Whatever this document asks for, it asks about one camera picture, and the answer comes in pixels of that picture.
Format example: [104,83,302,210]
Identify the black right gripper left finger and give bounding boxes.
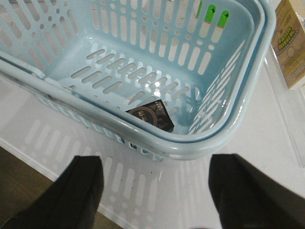
[1,156,104,229]

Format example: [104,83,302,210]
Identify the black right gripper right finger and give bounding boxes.
[208,154,305,229]

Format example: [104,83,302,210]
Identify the light blue plastic basket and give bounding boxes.
[0,0,276,160]

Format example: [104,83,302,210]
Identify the clear acrylic shelf right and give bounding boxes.
[264,46,305,168]

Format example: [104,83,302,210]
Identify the beige yellow carton box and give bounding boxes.
[272,0,305,90]

